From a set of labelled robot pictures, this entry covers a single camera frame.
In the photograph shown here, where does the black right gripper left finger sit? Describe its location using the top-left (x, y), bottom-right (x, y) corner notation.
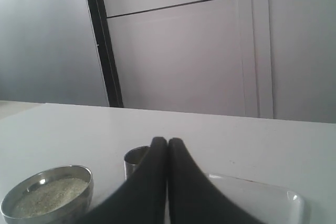
top-left (82, 137), bottom-right (167, 224)

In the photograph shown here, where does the steel bowl with rice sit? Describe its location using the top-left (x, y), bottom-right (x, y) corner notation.
top-left (1, 165), bottom-right (94, 223)

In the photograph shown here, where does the white plastic tray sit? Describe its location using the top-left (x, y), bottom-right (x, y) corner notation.
top-left (206, 173), bottom-right (310, 224)

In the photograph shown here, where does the small steel cup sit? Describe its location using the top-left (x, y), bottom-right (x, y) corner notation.
top-left (123, 146), bottom-right (150, 180)

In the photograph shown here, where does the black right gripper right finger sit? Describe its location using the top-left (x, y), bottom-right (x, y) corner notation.
top-left (167, 138), bottom-right (256, 223)

